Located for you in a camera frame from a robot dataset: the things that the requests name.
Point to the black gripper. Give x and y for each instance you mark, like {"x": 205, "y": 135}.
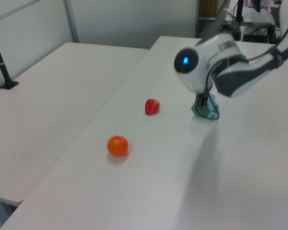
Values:
{"x": 202, "y": 93}

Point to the teal faceted mug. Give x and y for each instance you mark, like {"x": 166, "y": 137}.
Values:
{"x": 198, "y": 114}

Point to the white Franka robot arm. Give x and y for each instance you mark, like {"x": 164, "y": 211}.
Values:
{"x": 235, "y": 79}

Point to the red toy fruit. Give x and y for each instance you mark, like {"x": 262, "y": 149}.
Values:
{"x": 152, "y": 106}

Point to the black electronic device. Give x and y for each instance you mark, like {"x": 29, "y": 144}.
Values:
{"x": 230, "y": 27}

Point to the black equipment box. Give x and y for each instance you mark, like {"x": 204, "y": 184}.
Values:
{"x": 261, "y": 31}

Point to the orange toy fruit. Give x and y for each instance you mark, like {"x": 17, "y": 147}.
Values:
{"x": 117, "y": 145}

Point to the wooden panel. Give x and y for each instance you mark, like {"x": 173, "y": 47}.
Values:
{"x": 207, "y": 8}

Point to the black monitor stand pole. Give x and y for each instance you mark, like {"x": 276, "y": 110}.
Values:
{"x": 240, "y": 10}

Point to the dark rounded object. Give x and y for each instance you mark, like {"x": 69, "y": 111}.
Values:
{"x": 256, "y": 4}

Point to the black pole with base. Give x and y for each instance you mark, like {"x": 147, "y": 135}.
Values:
{"x": 0, "y": 64}

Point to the grey partition post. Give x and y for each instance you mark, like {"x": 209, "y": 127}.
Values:
{"x": 70, "y": 21}

